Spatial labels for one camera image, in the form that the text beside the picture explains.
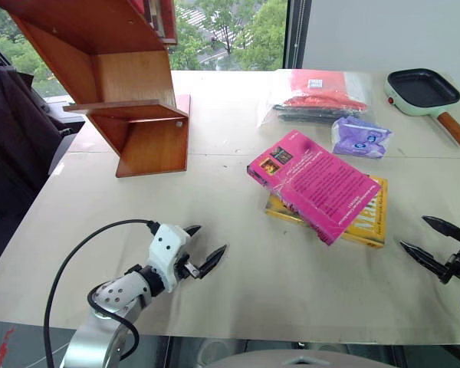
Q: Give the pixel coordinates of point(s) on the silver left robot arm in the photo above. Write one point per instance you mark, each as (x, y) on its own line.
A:
(115, 293)

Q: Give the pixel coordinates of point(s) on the pink paperback book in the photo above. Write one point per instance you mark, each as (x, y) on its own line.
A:
(314, 184)

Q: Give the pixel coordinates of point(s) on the clear bag with red cloth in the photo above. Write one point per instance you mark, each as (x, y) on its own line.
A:
(322, 86)

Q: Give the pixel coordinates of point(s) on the purple tissue pack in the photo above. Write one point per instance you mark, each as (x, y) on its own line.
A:
(358, 138)

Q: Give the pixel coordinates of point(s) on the black items in plastic bag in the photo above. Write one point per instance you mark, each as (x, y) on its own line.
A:
(310, 113)

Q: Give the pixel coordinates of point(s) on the black chair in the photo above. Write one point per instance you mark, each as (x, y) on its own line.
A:
(11, 145)

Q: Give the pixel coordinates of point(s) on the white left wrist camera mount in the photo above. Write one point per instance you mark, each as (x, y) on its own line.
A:
(165, 245)

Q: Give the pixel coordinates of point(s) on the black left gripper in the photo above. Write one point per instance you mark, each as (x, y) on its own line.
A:
(186, 268)

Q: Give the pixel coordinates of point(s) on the yellow paperback book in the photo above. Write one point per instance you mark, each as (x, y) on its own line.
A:
(372, 218)

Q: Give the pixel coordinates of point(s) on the brown wooden bookshelf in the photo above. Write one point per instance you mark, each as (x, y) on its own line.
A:
(130, 88)

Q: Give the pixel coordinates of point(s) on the dark window frame post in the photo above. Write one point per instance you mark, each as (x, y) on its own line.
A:
(296, 34)

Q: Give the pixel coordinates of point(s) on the green electric frying pan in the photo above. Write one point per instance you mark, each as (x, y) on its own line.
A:
(421, 90)

